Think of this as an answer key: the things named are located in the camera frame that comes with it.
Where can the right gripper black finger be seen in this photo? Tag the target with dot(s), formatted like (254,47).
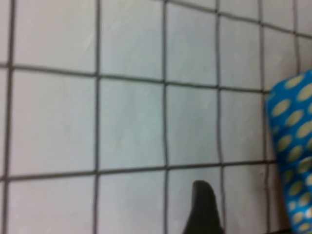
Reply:
(203,209)

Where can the blue shrimp chips bag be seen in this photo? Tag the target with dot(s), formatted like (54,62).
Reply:
(292,136)

